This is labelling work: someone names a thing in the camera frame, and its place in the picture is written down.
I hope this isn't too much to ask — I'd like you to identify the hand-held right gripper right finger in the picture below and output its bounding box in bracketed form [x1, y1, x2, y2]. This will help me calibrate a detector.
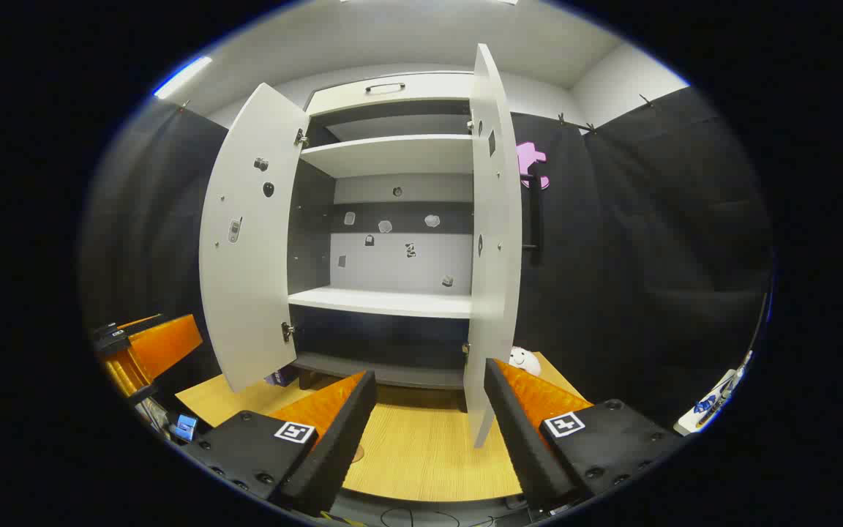
[484, 357, 686, 513]

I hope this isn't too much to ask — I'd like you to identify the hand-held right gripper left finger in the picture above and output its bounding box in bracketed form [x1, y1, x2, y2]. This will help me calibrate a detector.
[180, 370, 378, 517]

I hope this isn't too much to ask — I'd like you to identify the white cabinet door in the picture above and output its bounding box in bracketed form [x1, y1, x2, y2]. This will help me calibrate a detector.
[463, 42, 523, 449]
[198, 82, 311, 394]

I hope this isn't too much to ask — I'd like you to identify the round plush toy with face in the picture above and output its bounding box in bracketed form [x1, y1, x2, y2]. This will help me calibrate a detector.
[508, 346, 543, 378]

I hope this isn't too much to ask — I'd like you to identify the white cabinet shelf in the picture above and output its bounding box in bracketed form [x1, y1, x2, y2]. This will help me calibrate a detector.
[299, 134, 475, 179]
[288, 285, 473, 320]

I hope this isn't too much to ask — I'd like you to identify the small white side table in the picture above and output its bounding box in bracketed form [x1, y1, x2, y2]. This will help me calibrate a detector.
[674, 351, 755, 436]

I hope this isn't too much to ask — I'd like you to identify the white open cabinet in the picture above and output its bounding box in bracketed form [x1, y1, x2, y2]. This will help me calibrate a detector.
[288, 71, 477, 392]

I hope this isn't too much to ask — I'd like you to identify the black backdrop cloth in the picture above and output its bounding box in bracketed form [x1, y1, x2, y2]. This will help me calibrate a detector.
[81, 86, 773, 440]

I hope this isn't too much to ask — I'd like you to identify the black cabinet door handle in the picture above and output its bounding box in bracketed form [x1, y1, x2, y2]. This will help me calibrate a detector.
[528, 165, 545, 253]

